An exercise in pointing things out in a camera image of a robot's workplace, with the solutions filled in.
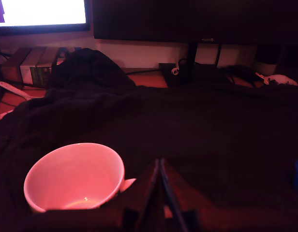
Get small pale stick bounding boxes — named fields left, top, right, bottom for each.
left=254, top=72, right=270, bottom=85

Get dark table cloth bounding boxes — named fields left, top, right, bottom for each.
left=0, top=47, right=298, bottom=232

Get black monitor cable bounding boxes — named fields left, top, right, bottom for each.
left=215, top=44, right=223, bottom=67

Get white computer mouse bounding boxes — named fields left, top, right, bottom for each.
left=266, top=74, right=298, bottom=87

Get brown box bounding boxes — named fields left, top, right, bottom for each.
left=0, top=47, right=31, bottom=84

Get lit computer monitor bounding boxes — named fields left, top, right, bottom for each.
left=0, top=0, right=91, bottom=37

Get white strap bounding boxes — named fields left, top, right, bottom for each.
left=0, top=79, right=33, bottom=123

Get white coffee cup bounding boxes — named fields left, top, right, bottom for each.
left=23, top=142, right=137, bottom=213

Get dark computer monitor with stand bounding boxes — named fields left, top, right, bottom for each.
left=92, top=0, right=298, bottom=85

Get green striped box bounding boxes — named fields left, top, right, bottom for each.
left=30, top=47, right=67, bottom=87

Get white box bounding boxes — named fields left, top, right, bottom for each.
left=19, top=47, right=47, bottom=84

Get small white cylinder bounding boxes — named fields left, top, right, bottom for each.
left=254, top=61, right=278, bottom=76

